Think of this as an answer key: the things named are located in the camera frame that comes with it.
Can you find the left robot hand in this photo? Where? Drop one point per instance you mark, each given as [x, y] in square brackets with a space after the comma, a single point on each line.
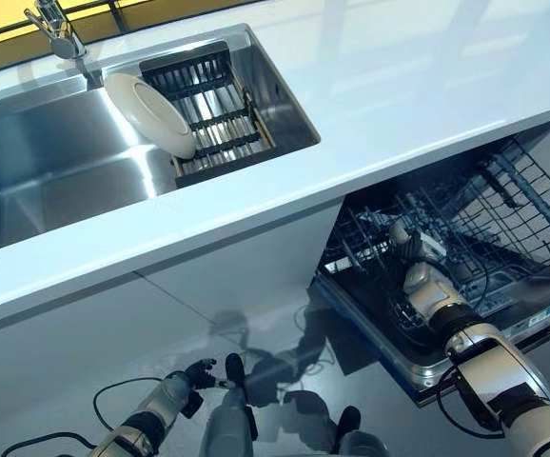
[199, 373]

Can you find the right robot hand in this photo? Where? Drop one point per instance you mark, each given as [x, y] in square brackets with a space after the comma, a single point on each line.
[427, 250]

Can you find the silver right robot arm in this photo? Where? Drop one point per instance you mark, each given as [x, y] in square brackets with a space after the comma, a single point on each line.
[484, 362]

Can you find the built-in dishwasher with door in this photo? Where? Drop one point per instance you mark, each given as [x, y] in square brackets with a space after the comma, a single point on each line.
[398, 362]

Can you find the robot left leg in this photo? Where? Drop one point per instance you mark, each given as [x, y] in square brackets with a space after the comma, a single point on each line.
[229, 419]

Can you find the robot leg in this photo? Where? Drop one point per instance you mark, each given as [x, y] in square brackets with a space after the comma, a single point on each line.
[229, 419]
[356, 438]

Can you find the white glossy cabinet door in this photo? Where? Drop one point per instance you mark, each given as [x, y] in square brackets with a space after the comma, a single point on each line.
[241, 262]
[42, 362]

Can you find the robot right leg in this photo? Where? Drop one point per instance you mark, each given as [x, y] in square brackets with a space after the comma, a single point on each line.
[356, 438]

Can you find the black sink dish rack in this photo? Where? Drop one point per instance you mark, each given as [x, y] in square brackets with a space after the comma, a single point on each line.
[222, 114]

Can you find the stainless steel kitchen sink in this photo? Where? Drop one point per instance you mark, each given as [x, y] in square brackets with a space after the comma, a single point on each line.
[42, 152]

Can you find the chrome pull-down kitchen faucet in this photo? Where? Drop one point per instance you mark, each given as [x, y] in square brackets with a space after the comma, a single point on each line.
[63, 38]

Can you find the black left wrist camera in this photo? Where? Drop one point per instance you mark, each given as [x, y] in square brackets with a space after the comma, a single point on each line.
[194, 404]

